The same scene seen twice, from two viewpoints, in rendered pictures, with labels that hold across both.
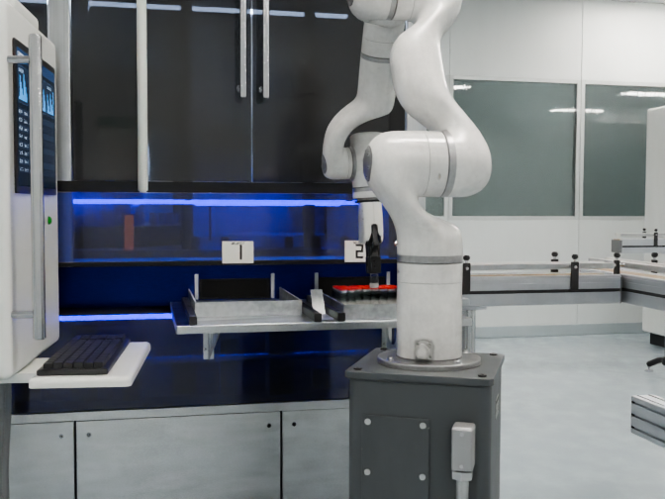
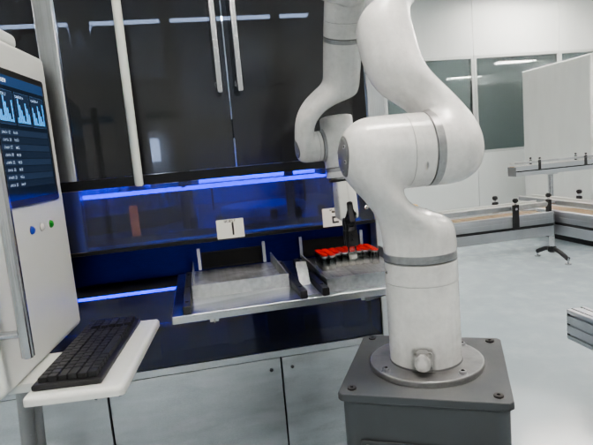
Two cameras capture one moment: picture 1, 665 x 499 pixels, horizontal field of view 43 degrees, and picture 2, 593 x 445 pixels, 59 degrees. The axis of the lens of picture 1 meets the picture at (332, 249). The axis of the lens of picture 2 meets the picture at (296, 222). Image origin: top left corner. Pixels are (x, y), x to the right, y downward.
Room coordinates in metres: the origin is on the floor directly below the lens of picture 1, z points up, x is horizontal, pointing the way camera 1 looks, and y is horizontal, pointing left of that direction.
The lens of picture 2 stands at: (0.71, -0.01, 1.24)
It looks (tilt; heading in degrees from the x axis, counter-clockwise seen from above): 8 degrees down; 2
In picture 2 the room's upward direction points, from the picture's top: 5 degrees counter-clockwise
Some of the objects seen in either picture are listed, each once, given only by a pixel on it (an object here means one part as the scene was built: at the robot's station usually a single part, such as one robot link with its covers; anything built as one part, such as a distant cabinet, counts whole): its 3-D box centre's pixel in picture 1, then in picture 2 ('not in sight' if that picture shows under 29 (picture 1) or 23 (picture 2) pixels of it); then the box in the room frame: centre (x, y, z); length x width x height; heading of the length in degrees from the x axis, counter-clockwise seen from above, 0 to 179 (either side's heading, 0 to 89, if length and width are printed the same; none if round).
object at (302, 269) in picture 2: (322, 304); (306, 277); (2.05, 0.02, 0.91); 0.14 x 0.03 x 0.06; 13
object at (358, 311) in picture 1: (378, 303); (356, 266); (2.19, -0.12, 0.90); 0.34 x 0.26 x 0.04; 12
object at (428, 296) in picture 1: (428, 312); (423, 311); (1.57, -0.18, 0.95); 0.19 x 0.19 x 0.18
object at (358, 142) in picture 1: (366, 159); (336, 141); (2.06, -0.08, 1.26); 0.09 x 0.08 x 0.13; 106
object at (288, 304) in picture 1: (241, 300); (236, 272); (2.23, 0.24, 0.90); 0.34 x 0.26 x 0.04; 12
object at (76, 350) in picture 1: (88, 352); (93, 346); (1.90, 0.55, 0.82); 0.40 x 0.14 x 0.02; 7
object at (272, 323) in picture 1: (310, 313); (297, 279); (2.20, 0.06, 0.87); 0.70 x 0.48 x 0.02; 102
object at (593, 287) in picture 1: (512, 278); (462, 222); (2.67, -0.56, 0.92); 0.69 x 0.16 x 0.16; 102
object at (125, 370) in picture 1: (78, 363); (86, 358); (1.90, 0.57, 0.79); 0.45 x 0.28 x 0.03; 7
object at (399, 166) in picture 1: (413, 196); (397, 188); (1.56, -0.15, 1.16); 0.19 x 0.12 x 0.24; 101
